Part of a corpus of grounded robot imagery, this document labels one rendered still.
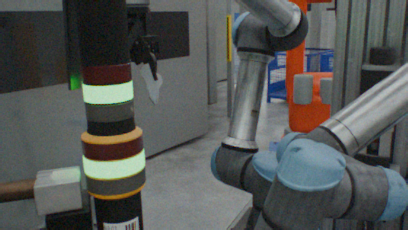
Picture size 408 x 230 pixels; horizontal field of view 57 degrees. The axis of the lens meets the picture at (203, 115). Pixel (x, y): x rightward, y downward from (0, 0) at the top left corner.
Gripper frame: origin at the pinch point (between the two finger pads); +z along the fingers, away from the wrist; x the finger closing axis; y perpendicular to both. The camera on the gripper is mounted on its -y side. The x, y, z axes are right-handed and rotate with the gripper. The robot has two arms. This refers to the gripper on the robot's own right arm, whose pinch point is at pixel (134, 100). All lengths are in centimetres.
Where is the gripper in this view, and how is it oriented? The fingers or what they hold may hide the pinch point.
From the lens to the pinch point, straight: 84.8
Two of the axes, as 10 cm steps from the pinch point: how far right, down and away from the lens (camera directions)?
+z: 0.2, 9.7, 2.5
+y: 3.0, -2.5, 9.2
